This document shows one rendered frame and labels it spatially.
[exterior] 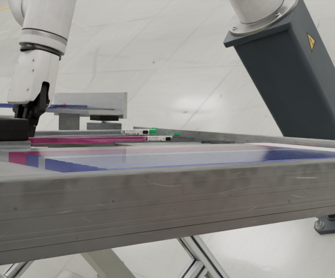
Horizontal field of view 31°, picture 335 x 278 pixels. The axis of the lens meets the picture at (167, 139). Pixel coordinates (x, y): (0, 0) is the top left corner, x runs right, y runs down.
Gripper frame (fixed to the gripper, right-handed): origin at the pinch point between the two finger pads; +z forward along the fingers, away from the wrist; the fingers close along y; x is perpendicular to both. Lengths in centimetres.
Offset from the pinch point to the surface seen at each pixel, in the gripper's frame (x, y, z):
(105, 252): 46, -36, 24
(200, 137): 30.5, 12.5, -6.8
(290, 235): 105, -25, 10
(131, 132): 22.2, 0.7, -5.5
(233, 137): 30.9, 21.3, -7.3
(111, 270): 50, -37, 29
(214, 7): 183, -180, -113
